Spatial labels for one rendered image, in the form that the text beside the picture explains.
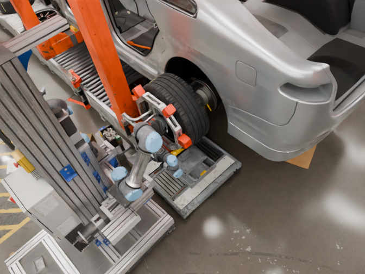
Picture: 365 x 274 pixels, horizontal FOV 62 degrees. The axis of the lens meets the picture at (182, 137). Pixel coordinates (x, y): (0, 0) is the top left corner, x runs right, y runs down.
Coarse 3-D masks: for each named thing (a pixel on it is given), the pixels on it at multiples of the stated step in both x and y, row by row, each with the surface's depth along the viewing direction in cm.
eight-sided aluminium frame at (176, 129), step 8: (144, 96) 244; (152, 96) 243; (144, 104) 270; (152, 104) 240; (160, 104) 236; (144, 112) 278; (160, 112) 235; (144, 120) 280; (168, 120) 235; (176, 128) 237; (176, 136) 242; (176, 144) 252
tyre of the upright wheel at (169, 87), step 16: (160, 80) 247; (176, 80) 244; (160, 96) 239; (176, 96) 235; (192, 96) 239; (176, 112) 234; (192, 112) 238; (192, 128) 241; (208, 128) 258; (192, 144) 257
